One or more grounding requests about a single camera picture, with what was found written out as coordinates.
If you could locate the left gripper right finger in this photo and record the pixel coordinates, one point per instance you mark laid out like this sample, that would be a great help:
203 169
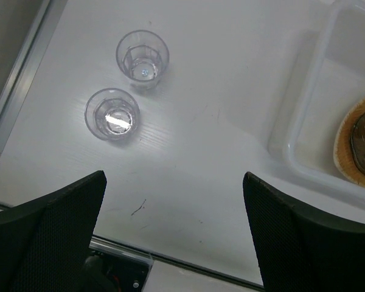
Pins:
300 247

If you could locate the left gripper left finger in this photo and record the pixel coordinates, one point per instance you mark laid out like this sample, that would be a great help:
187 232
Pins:
44 242

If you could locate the woven bamboo triangular plate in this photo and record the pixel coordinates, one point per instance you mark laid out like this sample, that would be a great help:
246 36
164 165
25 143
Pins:
342 153

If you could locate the clear plastic cup front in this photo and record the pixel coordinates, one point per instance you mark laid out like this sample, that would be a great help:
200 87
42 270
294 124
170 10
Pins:
112 114

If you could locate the clear plastic cup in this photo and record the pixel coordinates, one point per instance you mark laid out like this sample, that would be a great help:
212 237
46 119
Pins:
143 57
112 114

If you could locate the translucent plastic bin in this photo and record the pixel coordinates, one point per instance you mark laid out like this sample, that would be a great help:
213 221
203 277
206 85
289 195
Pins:
328 79

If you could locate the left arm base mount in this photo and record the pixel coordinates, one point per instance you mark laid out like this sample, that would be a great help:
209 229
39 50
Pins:
110 266

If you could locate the aluminium table edge rail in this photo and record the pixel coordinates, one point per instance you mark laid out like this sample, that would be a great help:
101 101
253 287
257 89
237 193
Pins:
26 28

